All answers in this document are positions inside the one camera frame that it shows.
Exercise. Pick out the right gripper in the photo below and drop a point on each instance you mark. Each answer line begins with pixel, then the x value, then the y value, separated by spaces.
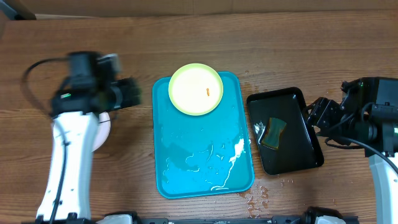
pixel 315 113

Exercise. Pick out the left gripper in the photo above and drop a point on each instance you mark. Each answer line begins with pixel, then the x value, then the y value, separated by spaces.
pixel 128 93

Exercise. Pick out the white plate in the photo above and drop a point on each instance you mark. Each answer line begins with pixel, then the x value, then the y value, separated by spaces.
pixel 103 131

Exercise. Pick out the green yellow sponge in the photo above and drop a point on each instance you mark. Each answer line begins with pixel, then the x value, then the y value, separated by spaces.
pixel 272 133

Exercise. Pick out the light green plate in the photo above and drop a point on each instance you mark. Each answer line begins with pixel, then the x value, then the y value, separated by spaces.
pixel 195 89

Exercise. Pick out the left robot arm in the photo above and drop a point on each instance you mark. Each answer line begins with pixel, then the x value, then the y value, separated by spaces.
pixel 75 138

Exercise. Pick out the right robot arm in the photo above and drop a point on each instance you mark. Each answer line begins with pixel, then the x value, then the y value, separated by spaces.
pixel 366 119

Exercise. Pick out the black water tray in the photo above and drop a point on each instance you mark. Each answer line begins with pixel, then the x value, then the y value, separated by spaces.
pixel 299 148

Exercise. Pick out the teal plastic tray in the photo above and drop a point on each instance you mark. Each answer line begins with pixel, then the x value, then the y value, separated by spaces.
pixel 201 155

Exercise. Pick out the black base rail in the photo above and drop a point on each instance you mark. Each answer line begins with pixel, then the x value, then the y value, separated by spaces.
pixel 311 215

